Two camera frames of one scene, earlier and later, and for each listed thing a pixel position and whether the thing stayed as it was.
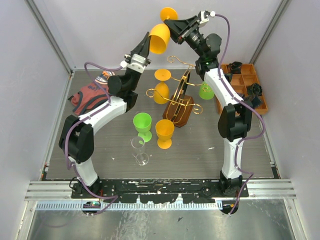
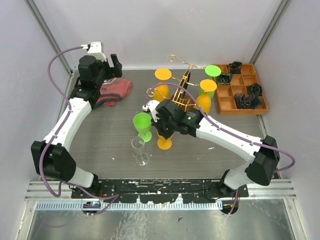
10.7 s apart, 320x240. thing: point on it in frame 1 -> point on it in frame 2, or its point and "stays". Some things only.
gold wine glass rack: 178,110 stays
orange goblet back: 160,35 -> 204,99
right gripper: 178,27 -> 156,122
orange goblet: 161,75 stays
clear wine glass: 141,158 stays
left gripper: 143,48 -> 117,70
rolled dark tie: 256,102 stays
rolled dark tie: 254,90 stays
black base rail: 162,190 stays
